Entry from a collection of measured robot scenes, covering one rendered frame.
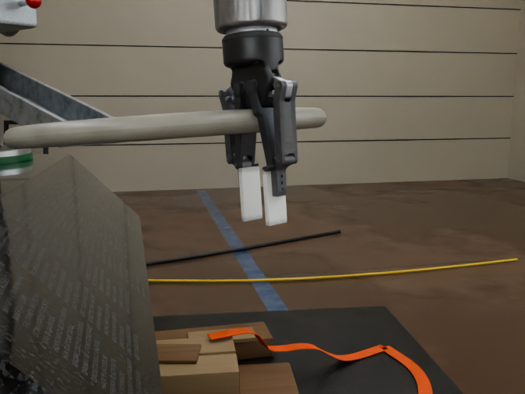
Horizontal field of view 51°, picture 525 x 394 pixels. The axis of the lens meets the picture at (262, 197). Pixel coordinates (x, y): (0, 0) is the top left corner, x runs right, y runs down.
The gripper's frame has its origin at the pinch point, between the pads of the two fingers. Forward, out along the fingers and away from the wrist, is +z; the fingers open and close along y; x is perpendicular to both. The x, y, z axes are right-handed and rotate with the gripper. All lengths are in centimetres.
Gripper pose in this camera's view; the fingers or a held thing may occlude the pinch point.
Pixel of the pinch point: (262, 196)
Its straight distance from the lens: 69.7
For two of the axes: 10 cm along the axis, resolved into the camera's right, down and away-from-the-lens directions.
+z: 0.6, 9.9, 1.3
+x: -7.9, 1.3, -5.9
